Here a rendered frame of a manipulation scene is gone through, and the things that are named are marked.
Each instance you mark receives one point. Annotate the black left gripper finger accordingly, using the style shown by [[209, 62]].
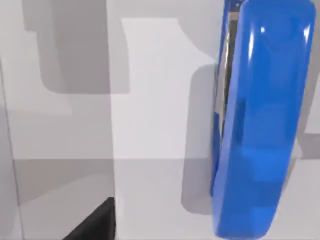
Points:
[[96, 221]]

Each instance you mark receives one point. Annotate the blue stapler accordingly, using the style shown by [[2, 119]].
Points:
[[262, 125]]

